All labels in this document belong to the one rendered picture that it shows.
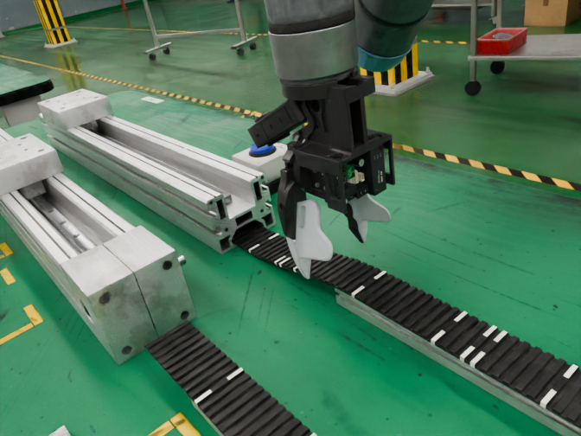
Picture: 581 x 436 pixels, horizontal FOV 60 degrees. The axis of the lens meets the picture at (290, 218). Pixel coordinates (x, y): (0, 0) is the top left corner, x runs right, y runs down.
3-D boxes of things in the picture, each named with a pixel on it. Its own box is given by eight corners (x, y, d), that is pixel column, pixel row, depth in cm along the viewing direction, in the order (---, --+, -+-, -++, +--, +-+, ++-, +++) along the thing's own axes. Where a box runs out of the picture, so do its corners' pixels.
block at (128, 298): (214, 306, 60) (194, 240, 55) (118, 366, 54) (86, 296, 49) (179, 278, 67) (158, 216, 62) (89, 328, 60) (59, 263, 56)
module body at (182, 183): (276, 224, 75) (265, 172, 71) (220, 255, 70) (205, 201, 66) (89, 133, 132) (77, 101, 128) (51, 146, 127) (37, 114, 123)
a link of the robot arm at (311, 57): (251, 34, 44) (319, 13, 48) (261, 85, 47) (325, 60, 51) (308, 35, 39) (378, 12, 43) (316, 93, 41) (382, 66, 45)
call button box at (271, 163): (301, 180, 86) (296, 145, 83) (257, 203, 82) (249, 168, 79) (272, 169, 92) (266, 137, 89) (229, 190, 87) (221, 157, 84)
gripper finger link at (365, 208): (392, 256, 55) (366, 198, 50) (354, 239, 60) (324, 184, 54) (409, 236, 56) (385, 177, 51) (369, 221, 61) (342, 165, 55)
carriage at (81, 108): (118, 125, 113) (107, 96, 110) (70, 143, 108) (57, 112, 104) (92, 115, 125) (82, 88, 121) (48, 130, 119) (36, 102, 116)
